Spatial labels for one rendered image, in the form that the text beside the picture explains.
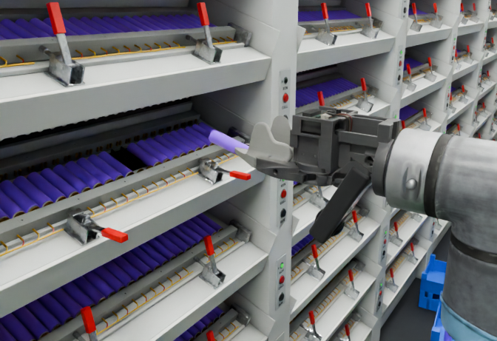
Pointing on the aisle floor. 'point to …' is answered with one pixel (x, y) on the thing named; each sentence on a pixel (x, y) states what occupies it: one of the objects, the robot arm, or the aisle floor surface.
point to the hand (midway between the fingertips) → (248, 154)
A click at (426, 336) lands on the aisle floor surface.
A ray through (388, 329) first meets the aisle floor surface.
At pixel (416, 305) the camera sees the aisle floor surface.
